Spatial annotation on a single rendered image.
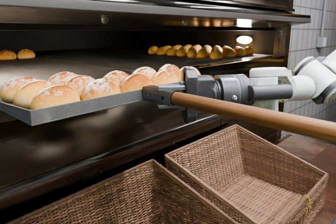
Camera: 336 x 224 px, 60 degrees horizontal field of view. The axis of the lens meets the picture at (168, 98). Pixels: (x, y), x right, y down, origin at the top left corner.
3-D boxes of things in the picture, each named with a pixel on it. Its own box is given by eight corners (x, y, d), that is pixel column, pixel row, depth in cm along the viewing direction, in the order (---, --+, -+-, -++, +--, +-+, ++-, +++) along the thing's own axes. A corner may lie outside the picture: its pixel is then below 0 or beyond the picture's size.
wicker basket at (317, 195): (161, 214, 124) (160, 153, 117) (232, 169, 163) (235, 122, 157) (271, 280, 91) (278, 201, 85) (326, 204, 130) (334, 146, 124)
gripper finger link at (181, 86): (156, 88, 66) (182, 87, 68) (158, 91, 63) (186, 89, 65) (156, 81, 66) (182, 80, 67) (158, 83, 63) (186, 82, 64)
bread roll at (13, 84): (37, 94, 74) (35, 72, 73) (51, 98, 70) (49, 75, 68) (-5, 101, 66) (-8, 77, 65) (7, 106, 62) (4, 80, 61)
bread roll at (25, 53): (19, 59, 166) (18, 49, 165) (15, 58, 171) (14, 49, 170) (37, 58, 172) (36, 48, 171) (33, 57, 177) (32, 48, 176)
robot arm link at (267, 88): (224, 74, 73) (265, 73, 75) (225, 117, 73) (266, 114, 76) (245, 72, 62) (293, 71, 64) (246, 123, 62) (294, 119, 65)
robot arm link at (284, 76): (243, 68, 71) (273, 68, 79) (244, 105, 71) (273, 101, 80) (268, 66, 66) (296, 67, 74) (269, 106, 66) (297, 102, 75)
